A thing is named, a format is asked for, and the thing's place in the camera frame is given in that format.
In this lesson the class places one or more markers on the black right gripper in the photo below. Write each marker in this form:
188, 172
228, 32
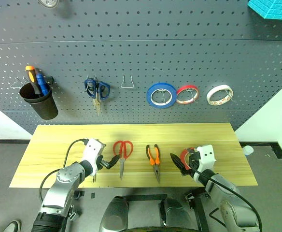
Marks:
194, 162

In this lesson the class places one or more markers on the grey metal pegboard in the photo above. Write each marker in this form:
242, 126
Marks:
141, 36

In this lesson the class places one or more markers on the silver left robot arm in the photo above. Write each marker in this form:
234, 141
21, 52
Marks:
63, 183

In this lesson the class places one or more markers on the orange and black pliers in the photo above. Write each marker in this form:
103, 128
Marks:
155, 164

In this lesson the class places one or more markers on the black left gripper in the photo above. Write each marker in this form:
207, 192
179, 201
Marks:
103, 164

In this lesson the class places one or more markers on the blue marker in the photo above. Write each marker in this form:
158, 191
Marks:
42, 84

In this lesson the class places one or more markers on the small white plastic container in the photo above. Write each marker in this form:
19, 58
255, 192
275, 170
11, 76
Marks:
248, 150

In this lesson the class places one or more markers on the orange and black screwdriver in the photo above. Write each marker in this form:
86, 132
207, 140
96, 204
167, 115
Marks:
32, 77

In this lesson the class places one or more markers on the black plastic cup holder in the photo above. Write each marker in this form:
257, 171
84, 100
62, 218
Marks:
44, 106

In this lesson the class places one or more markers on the blue tape roll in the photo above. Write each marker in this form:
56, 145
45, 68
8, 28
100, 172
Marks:
149, 96

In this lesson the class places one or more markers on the teal foam block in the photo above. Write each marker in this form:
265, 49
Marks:
273, 8

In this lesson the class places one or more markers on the round silver object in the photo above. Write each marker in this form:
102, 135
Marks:
48, 3

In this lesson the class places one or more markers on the grey and white shoe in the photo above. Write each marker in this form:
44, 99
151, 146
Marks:
13, 226

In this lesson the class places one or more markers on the thin red tape roll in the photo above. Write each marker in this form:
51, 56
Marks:
179, 91

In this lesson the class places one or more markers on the dark rounded grey shape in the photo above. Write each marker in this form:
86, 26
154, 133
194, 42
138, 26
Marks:
174, 212
114, 212

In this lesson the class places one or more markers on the white tape roll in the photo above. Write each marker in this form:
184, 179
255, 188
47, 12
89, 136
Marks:
212, 93

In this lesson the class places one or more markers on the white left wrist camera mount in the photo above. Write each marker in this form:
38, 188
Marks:
92, 151

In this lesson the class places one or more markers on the wide red tape roll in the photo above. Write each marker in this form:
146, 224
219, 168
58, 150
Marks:
183, 157

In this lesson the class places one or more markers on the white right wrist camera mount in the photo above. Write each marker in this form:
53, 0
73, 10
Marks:
207, 157

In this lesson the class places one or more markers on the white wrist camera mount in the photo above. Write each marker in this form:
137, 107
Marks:
207, 157
92, 151

